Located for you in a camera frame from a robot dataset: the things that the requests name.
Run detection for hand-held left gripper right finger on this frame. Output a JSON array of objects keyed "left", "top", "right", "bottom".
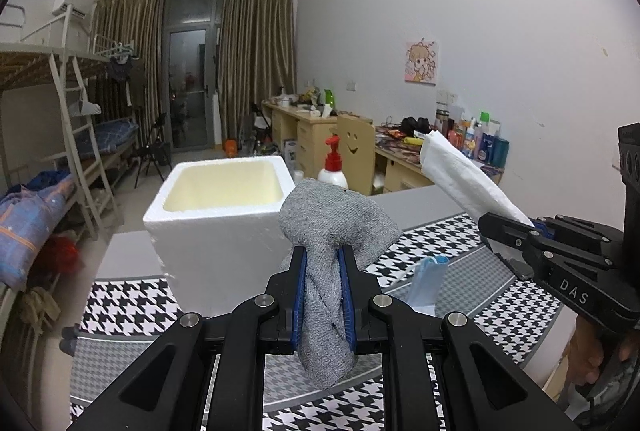
[{"left": 337, "top": 247, "right": 576, "bottom": 431}]

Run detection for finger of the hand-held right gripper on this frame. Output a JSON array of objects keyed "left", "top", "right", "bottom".
[
  {"left": 477, "top": 211, "right": 556, "bottom": 282},
  {"left": 532, "top": 214, "right": 623, "bottom": 247}
]

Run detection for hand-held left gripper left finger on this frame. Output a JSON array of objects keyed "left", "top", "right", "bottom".
[{"left": 67, "top": 247, "right": 307, "bottom": 431}]

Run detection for white tissue pack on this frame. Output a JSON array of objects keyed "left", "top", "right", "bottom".
[{"left": 419, "top": 128, "right": 536, "bottom": 229}]

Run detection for blue face mask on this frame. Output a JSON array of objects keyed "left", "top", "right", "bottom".
[{"left": 402, "top": 255, "right": 449, "bottom": 317}]

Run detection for grey sock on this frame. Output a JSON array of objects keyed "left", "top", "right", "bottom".
[{"left": 279, "top": 178, "right": 402, "bottom": 389}]

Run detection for white foam box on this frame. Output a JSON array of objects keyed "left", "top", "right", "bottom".
[{"left": 143, "top": 154, "right": 296, "bottom": 317}]

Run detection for person's right hand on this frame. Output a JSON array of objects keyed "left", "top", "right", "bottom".
[{"left": 567, "top": 316, "right": 636, "bottom": 389}]

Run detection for cluster of toiletry bottles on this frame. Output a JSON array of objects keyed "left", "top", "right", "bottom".
[{"left": 434, "top": 108, "right": 511, "bottom": 169}]

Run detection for houndstooth tablecloth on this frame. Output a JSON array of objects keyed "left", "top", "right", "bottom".
[{"left": 67, "top": 214, "right": 563, "bottom": 431}]

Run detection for wooden desk with clutter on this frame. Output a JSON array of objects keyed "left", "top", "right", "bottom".
[{"left": 372, "top": 126, "right": 506, "bottom": 194}]

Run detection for black headphones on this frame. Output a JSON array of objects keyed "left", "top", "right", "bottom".
[{"left": 400, "top": 116, "right": 432, "bottom": 137}]

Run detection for white pump bottle red cap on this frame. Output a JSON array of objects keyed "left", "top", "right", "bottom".
[{"left": 317, "top": 136, "right": 349, "bottom": 189}]

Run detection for wooden chair smiley cutout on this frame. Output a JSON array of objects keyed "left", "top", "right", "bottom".
[{"left": 336, "top": 111, "right": 376, "bottom": 197}]

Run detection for wooden desk with drawers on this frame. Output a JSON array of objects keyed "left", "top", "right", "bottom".
[{"left": 262, "top": 100, "right": 341, "bottom": 182}]

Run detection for black folding chair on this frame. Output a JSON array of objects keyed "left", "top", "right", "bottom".
[{"left": 134, "top": 111, "right": 173, "bottom": 189}]

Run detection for red bag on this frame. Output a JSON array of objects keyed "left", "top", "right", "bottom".
[{"left": 42, "top": 235, "right": 83, "bottom": 274}]

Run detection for white bed ladder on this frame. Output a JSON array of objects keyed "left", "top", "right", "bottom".
[{"left": 49, "top": 54, "right": 123, "bottom": 239}]

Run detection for blue checked mattress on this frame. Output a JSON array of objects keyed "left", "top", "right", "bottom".
[{"left": 95, "top": 120, "right": 140, "bottom": 157}]

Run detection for brown curtain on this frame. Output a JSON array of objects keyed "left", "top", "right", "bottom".
[
  {"left": 220, "top": 0, "right": 298, "bottom": 147},
  {"left": 92, "top": 0, "right": 166, "bottom": 147}
]

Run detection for beige cloth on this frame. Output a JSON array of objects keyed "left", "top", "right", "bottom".
[{"left": 20, "top": 286, "right": 61, "bottom": 337}]

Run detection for glass balcony door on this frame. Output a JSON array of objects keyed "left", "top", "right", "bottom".
[{"left": 162, "top": 0, "right": 226, "bottom": 152}]

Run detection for blue plaid quilt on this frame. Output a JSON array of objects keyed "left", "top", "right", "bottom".
[{"left": 0, "top": 171, "right": 78, "bottom": 289}]

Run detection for dark hanging clothes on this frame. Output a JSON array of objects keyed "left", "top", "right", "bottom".
[{"left": 107, "top": 54, "right": 136, "bottom": 107}]

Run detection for white metal bunk bed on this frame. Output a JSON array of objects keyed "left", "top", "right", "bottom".
[{"left": 0, "top": 4, "right": 141, "bottom": 312}]

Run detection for cartoon wall poster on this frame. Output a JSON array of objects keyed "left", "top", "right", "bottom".
[{"left": 404, "top": 40, "right": 439, "bottom": 84}]

